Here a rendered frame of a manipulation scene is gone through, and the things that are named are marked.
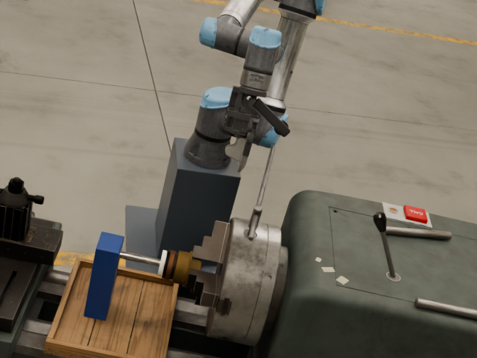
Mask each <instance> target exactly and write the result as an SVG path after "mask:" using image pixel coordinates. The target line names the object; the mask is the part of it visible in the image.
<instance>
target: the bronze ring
mask: <svg viewBox="0 0 477 358"><path fill-rule="evenodd" d="M192 255H193V251H191V252H190V253H189V252H185V251H178V253H176V252H175V251H172V250H168V253H167V257H166V260H165V266H164V269H163V275H162V278H164V279H166V280H169V279H171V280H172V283H178V284H181V285H183V287H185V286H186V283H187V278H188V275H189V272H190V269H194V270H199V271H201V267H202V260H201V259H195V258H192Z"/></svg>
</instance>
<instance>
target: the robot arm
mask: <svg viewBox="0 0 477 358"><path fill-rule="evenodd" d="M262 1H265V0H230V1H229V2H228V4H227V5H226V6H225V8H224V10H223V11H222V12H221V13H220V15H219V16H218V18H212V17H206V18H205V19H204V21H203V23H202V26H201V28H200V31H199V42H200V43H201V44H202V45H205V46H208V47H210V48H211V49H213V48H214V49H217V50H220V51H223V52H225V53H229V54H232V55H235V56H238V57H240V58H244V59H245V62H244V65H243V70H242V73H241V79H240V82H239V83H240V85H241V86H240V87H239V86H236V85H233V88H229V87H213V88H210V89H208V90H206V91H205V92H204V94H203V97H202V101H201V102H200V108H199V113H198V116H197V122H196V125H195V128H194V132H193V134H192V135H191V137H190V138H189V140H188V141H187V143H186V144H185V149H184V156H185V158H186V159H187V160H188V161H189V162H191V163H193V164H195V165H196V166H199V167H202V168H207V169H212V170H217V169H222V168H225V167H227V166H228V165H229V164H230V162H231V159H234V160H236V161H238V162H239V165H238V172H241V171H242V170H243V169H244V168H245V167H246V163H247V160H248V156H249V153H250V150H251V146H252V143H254V144H256V145H257V146H263V147H266V148H271V147H274V145H275V144H276V143H277V141H278V139H279V138H280V136H281V135H282V136H283V137H286V136H287V135H288V134H289V133H290V130H289V129H288V128H289V126H288V124H287V120H288V117H289V116H288V115H287V114H285V110H286V106H285V104H284V98H285V94H286V92H287V88H288V85H289V83H290V79H291V77H292V73H293V70H294V68H295V63H296V61H297V57H298V55H299V52H300V48H301V46H302V42H303V40H304V37H305V33H306V30H307V27H308V25H309V24H310V23H311V22H313V21H315V19H316V17H317V15H318V16H321V15H322V14H323V11H324V6H325V3H326V0H273V1H277V2H280V4H279V7H278V10H279V12H280V15H281V17H280V21H279V24H278V27H277V30H273V29H270V28H264V27H261V26H254V27H253V30H252V31H251V30H248V29H246V28H245V26H246V24H247V23H248V22H249V20H250V19H251V17H252V15H253V14H254V12H255V11H256V9H257V8H258V6H259V5H260V3H261V2H262ZM248 96H250V98H249V100H247V97H248ZM232 136H233V137H235V138H236V142H235V143H233V144H231V137H232Z"/></svg>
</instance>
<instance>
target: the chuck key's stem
mask: <svg viewBox="0 0 477 358"><path fill-rule="evenodd" d="M262 211H263V208H262V207H261V206H260V205H255V206H254V208H253V212H252V215H251V219H250V222H249V224H248V227H249V230H248V234H247V236H249V233H250V230H251V225H252V221H253V216H254V215H258V221H257V225H256V229H257V226H258V223H259V220H260V218H261V213H262Z"/></svg>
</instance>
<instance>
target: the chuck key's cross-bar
mask: <svg viewBox="0 0 477 358"><path fill-rule="evenodd" d="M274 152H275V147H271V148H270V153H269V156H268V161H267V164H266V167H265V172H264V176H263V181H262V184H261V188H260V192H259V195H258V200H257V203H256V205H260V206H261V203H262V200H263V195H264V192H265V187H266V183H267V180H268V175H269V172H270V167H271V163H272V160H273V155H274ZM257 221H258V215H254V216H253V221H252V225H251V230H250V233H249V237H248V239H249V240H250V241H253V238H254V234H255V231H256V225H257Z"/></svg>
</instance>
